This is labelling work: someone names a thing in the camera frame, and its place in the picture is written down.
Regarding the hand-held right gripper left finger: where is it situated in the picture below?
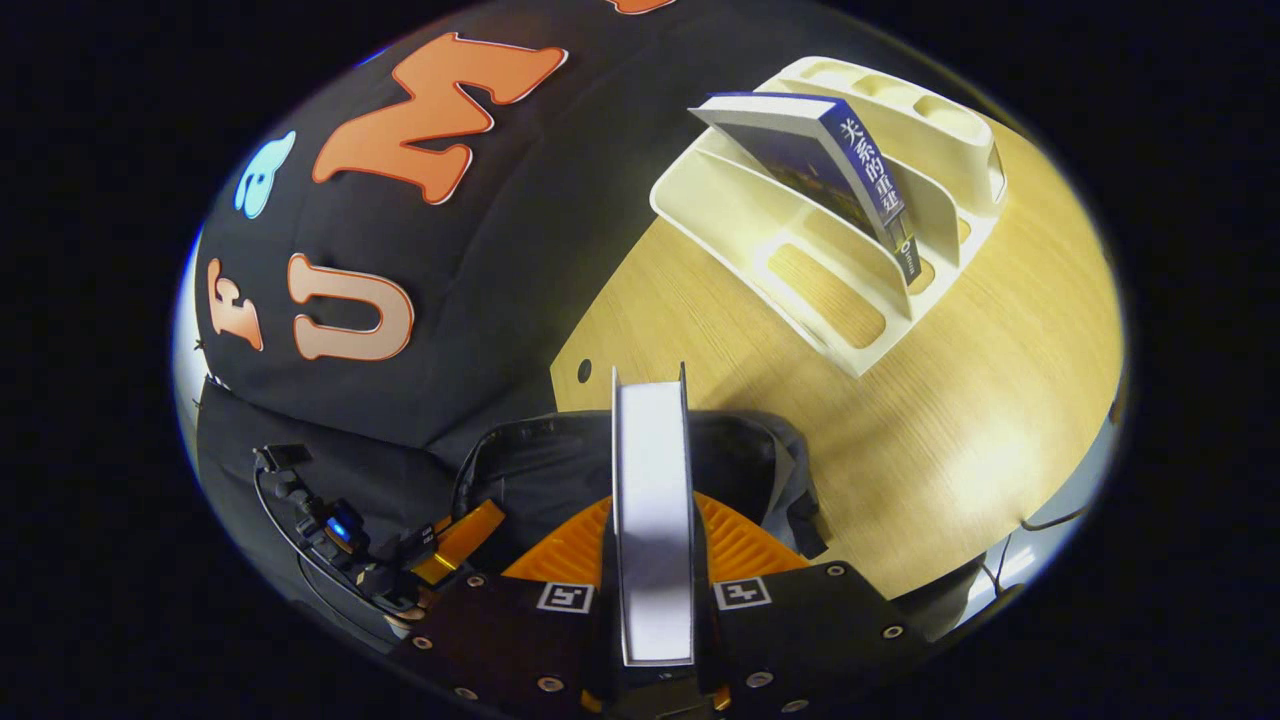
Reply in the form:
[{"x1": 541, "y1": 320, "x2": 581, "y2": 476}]
[{"x1": 385, "y1": 497, "x2": 626, "y2": 716}]

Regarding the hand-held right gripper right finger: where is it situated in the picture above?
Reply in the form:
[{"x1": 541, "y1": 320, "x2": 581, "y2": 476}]
[{"x1": 690, "y1": 490, "x2": 936, "y2": 716}]

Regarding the grey schoolbag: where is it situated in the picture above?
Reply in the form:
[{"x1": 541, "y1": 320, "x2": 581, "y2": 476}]
[{"x1": 450, "y1": 408, "x2": 831, "y2": 581}]

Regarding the cream plastic bookshelf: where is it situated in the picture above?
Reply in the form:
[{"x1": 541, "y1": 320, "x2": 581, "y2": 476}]
[{"x1": 650, "y1": 55, "x2": 1006, "y2": 379}]

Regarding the blue cover book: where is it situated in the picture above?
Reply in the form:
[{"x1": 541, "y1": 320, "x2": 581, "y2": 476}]
[{"x1": 688, "y1": 92, "x2": 923, "y2": 286}]

